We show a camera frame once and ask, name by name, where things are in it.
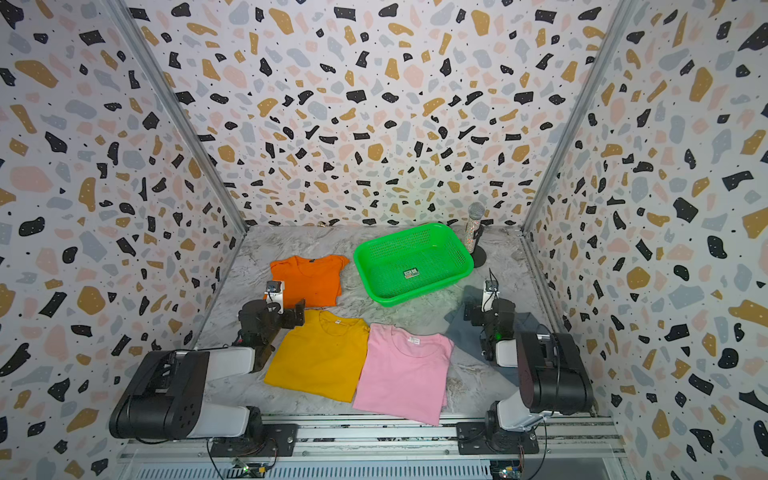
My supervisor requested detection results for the blue-grey t-shirt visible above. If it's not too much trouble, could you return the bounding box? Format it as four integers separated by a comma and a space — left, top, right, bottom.
445, 298, 540, 386

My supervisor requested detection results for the orange t-shirt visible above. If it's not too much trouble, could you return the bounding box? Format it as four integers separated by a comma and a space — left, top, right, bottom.
270, 255, 349, 309

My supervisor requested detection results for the yellow t-shirt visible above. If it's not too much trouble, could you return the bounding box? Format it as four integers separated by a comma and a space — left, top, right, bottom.
264, 310, 370, 403

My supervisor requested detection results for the pink t-shirt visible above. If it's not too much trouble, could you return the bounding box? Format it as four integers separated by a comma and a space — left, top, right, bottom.
352, 323, 454, 426

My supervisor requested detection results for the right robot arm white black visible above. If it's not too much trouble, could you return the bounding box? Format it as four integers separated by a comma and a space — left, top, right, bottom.
457, 297, 594, 455

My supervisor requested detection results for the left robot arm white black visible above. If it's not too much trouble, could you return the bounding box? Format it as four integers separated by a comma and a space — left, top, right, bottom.
108, 299, 306, 456

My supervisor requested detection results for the green plastic basket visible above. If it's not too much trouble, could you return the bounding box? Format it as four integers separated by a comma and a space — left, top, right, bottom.
354, 223, 474, 307

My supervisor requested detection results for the right circuit board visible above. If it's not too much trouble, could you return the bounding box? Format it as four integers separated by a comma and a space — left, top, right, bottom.
490, 460, 524, 480

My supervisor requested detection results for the circuit board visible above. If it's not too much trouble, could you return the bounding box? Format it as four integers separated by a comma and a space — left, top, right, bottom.
490, 460, 524, 480
232, 459, 272, 479

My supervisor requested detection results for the left circuit board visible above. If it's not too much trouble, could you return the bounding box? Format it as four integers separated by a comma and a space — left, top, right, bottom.
232, 459, 272, 479

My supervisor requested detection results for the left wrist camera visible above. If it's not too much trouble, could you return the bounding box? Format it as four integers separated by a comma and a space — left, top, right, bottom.
265, 280, 284, 309

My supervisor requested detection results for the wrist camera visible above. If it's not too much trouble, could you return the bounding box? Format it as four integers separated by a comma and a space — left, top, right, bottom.
482, 279, 499, 310
265, 280, 284, 309

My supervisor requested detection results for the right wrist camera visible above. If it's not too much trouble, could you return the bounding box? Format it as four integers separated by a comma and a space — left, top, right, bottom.
482, 279, 499, 310

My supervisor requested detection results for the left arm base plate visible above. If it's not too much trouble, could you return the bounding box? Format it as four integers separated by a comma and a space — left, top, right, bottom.
210, 423, 299, 458

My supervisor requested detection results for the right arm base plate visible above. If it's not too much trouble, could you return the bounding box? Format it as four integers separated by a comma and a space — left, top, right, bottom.
456, 422, 540, 455

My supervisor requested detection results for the aluminium mounting rail frame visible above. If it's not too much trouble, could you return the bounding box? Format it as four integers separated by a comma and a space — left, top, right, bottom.
116, 414, 635, 479

